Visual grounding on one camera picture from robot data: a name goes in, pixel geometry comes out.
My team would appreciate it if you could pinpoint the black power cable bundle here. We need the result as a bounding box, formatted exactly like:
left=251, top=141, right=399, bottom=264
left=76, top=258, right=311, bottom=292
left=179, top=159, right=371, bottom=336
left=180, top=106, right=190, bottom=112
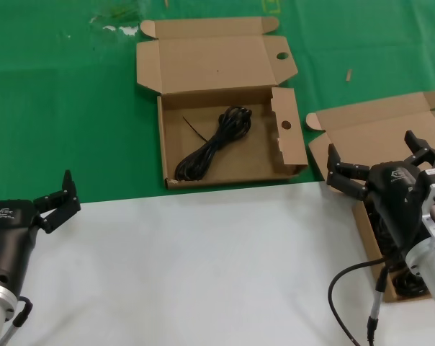
left=364, top=201, right=433, bottom=298
left=174, top=104, right=254, bottom=181

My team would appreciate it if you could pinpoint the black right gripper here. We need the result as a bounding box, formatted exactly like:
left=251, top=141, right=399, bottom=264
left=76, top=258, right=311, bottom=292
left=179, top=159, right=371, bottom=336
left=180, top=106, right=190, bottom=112
left=326, top=130, right=435, bottom=252

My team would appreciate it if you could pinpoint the open cardboard box with holes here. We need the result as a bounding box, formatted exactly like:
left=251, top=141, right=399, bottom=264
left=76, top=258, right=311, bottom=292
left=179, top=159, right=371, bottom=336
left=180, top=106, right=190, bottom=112
left=135, top=16, right=310, bottom=190

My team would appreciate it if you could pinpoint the thin black cable tie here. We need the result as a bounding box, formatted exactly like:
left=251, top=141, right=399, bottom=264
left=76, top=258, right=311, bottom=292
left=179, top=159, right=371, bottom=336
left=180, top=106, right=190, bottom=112
left=182, top=115, right=208, bottom=144

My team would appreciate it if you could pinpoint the green table mat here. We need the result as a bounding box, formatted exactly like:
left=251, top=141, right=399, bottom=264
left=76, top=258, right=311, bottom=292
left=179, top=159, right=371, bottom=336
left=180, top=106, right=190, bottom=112
left=0, top=0, right=435, bottom=206

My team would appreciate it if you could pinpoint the open plain cardboard box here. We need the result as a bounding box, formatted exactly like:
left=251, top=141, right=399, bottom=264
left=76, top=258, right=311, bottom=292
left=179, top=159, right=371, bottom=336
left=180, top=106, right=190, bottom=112
left=305, top=91, right=435, bottom=303

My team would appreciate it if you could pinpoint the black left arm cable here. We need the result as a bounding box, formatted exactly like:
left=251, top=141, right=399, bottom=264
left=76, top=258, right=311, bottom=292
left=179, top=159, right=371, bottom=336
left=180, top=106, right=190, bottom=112
left=0, top=295, right=34, bottom=346

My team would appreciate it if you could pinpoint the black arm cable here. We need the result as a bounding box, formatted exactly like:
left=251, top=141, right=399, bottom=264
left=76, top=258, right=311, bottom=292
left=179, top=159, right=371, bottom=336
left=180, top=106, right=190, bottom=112
left=328, top=252, right=402, bottom=346
left=0, top=295, right=34, bottom=346

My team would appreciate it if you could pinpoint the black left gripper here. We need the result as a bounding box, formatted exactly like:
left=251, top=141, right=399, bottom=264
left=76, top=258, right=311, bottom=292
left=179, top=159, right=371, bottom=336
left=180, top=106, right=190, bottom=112
left=0, top=169, right=81, bottom=296

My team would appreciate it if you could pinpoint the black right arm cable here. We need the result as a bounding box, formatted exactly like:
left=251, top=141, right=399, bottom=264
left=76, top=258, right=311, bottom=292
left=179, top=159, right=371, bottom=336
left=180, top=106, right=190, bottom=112
left=328, top=252, right=402, bottom=346

